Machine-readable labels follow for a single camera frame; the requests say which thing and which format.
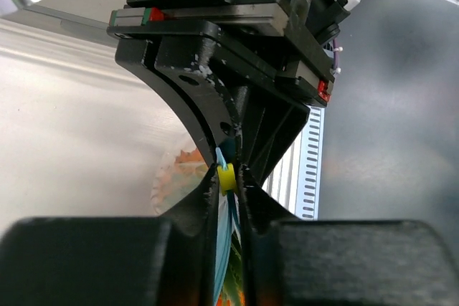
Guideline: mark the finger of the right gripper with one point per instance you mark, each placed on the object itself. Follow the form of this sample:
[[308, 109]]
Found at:
[[270, 124]]

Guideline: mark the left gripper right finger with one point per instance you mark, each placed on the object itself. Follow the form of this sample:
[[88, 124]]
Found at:
[[290, 261]]

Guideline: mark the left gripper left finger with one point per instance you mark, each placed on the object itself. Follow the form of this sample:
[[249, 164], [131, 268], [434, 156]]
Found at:
[[163, 260]]

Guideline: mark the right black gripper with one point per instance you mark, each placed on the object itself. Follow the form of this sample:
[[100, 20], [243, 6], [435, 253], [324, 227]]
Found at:
[[169, 45]]

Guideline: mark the clear zip top bag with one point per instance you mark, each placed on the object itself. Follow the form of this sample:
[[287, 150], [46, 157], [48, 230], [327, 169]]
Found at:
[[226, 213]]

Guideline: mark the toy pineapple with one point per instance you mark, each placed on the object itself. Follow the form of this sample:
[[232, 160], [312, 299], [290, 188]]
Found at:
[[186, 177]]

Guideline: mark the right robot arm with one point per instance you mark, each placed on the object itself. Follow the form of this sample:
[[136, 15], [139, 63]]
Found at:
[[241, 75]]

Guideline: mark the slotted cable duct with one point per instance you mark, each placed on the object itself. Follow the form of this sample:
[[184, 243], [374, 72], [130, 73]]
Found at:
[[295, 181]]

